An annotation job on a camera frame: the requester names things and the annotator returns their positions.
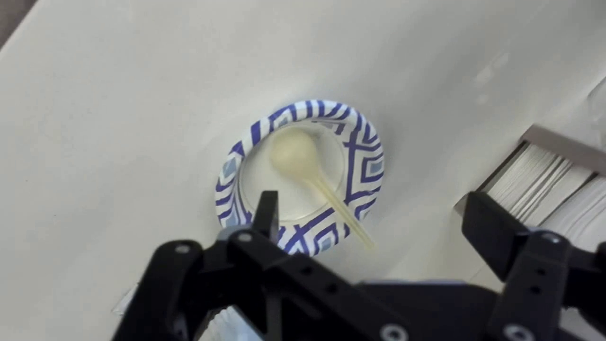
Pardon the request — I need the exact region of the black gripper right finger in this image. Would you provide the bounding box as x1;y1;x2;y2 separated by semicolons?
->
461;191;606;341

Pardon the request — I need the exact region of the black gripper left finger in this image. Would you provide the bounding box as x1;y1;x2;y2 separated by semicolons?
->
111;191;378;341

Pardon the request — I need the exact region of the cream plastic spoon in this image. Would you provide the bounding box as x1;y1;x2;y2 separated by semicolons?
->
268;128;374;247

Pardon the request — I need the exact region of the blue patterned paper plate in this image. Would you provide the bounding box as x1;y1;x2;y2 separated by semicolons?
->
213;98;384;255

